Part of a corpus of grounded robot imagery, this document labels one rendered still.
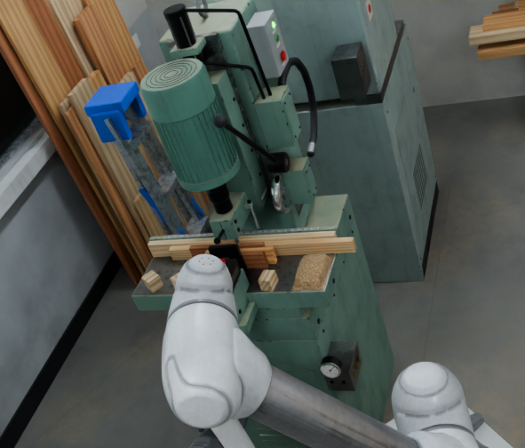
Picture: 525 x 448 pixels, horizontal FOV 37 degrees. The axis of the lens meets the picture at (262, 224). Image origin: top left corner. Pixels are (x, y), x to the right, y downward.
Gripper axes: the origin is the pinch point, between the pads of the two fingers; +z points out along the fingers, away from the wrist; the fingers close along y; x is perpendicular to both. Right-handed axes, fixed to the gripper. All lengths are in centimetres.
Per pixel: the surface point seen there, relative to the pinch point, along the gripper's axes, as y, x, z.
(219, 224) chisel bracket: 6.9, -43.8, 22.9
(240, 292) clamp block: 0.5, -26.9, 14.3
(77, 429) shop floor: 110, 54, 65
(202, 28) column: 5, -96, 32
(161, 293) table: 27.7, -25.3, 18.2
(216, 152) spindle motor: 0, -66, 15
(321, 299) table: -20.7, -22.5, 18.4
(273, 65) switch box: -9, -83, 43
